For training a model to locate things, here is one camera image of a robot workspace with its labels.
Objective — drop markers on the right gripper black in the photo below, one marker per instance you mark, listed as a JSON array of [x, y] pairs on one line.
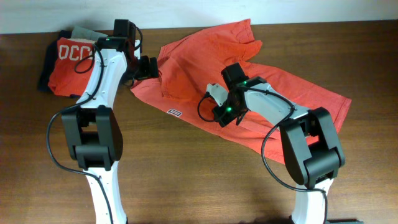
[[218, 113]]

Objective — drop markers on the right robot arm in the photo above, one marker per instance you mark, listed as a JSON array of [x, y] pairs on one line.
[[311, 147]]

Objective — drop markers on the salmon red t-shirt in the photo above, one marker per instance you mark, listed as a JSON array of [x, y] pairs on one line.
[[188, 65]]

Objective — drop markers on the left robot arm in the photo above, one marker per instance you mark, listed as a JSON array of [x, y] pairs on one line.
[[93, 136]]

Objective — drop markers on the folded grey garment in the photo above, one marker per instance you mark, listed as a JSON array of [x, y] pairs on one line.
[[83, 33]]

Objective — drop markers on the folded navy blue garment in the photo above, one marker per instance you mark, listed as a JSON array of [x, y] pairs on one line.
[[49, 65]]

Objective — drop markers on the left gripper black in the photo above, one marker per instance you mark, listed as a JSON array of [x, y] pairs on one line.
[[145, 71]]

